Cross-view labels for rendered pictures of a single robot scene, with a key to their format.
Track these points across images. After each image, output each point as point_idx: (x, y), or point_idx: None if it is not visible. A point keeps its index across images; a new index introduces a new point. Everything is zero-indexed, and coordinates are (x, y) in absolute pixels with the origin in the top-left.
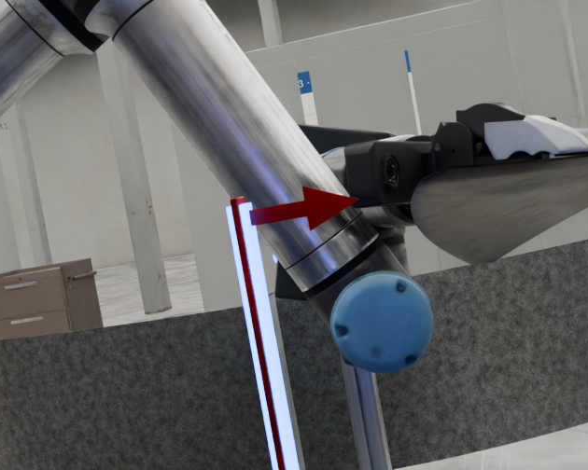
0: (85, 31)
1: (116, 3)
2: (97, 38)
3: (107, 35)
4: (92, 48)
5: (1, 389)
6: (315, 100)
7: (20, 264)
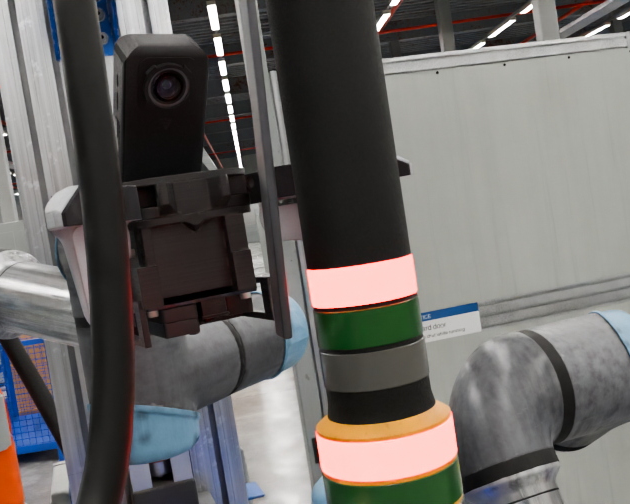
0: (555, 445)
1: (470, 502)
2: (572, 447)
3: (585, 444)
4: (574, 450)
5: None
6: None
7: None
